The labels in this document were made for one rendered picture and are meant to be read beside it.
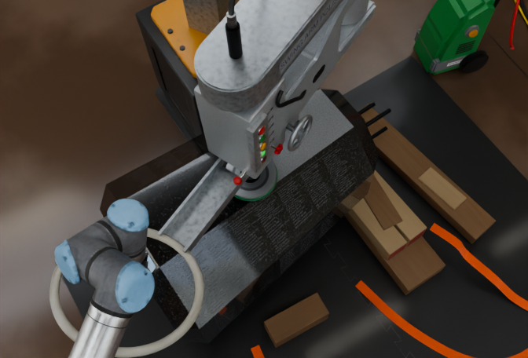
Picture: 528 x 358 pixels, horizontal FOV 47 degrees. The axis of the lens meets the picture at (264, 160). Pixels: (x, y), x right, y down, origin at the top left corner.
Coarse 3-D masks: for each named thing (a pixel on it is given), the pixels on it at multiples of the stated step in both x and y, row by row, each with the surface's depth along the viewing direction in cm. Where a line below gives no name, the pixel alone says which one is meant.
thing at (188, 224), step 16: (208, 176) 223; (224, 176) 227; (192, 192) 220; (208, 192) 224; (224, 192) 224; (192, 208) 221; (208, 208) 221; (176, 224) 219; (192, 224) 219; (208, 224) 216; (192, 240) 211
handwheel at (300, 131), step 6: (300, 120) 214; (306, 120) 216; (312, 120) 222; (288, 126) 220; (294, 126) 220; (300, 126) 213; (306, 126) 225; (294, 132) 213; (300, 132) 218; (306, 132) 225; (294, 138) 214; (300, 138) 219; (288, 144) 216; (294, 144) 224; (294, 150) 222
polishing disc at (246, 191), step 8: (232, 168) 250; (272, 168) 250; (264, 176) 248; (272, 176) 248; (248, 184) 247; (256, 184) 246; (264, 184) 246; (272, 184) 246; (240, 192) 245; (248, 192) 245; (256, 192) 245; (264, 192) 245
